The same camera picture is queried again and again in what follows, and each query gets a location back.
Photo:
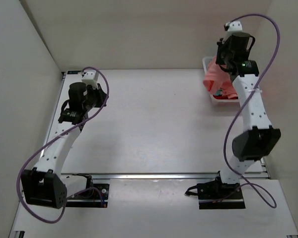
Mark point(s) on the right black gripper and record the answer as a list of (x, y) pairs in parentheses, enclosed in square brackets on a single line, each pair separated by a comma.
[(221, 44)]

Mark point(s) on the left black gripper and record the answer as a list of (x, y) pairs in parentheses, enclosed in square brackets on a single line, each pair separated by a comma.
[(103, 95)]

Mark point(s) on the salmon pink t shirt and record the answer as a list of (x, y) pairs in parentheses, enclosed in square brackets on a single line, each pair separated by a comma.
[(216, 81)]

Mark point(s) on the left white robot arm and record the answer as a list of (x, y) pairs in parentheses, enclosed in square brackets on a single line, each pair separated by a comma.
[(43, 185)]

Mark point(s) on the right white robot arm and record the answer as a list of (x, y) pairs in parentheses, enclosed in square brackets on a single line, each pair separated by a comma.
[(258, 137)]

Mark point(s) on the white plastic basket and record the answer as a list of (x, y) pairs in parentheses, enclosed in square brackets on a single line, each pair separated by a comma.
[(206, 61)]

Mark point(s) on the small dark label sticker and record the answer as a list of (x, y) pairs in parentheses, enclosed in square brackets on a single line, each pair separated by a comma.
[(74, 72)]

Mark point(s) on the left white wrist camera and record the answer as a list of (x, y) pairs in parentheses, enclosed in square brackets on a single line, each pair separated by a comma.
[(90, 78)]

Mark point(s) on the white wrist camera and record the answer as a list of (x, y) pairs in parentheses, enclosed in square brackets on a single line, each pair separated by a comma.
[(233, 26), (90, 78)]

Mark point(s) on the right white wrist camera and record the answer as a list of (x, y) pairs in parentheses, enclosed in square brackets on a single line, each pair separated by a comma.
[(233, 26)]

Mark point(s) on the aluminium rail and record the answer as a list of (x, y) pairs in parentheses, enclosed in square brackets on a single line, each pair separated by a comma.
[(152, 176)]

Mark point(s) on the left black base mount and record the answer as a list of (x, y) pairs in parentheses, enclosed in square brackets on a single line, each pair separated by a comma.
[(84, 191)]

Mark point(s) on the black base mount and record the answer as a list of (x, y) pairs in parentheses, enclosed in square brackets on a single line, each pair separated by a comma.
[(216, 195), (84, 191)]

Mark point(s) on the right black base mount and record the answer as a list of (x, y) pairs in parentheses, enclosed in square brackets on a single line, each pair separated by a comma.
[(216, 195)]

